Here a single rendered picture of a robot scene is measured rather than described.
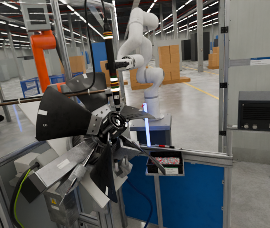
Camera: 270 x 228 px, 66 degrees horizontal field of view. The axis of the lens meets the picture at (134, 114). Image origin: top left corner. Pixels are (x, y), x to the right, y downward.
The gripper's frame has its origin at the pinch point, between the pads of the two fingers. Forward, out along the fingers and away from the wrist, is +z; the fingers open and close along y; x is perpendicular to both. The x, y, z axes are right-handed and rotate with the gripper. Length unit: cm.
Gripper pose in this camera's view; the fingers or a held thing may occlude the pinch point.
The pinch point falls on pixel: (111, 65)
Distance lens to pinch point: 106.7
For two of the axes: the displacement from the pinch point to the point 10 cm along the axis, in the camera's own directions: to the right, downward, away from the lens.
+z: -4.4, 3.0, -8.5
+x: -1.0, -9.5, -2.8
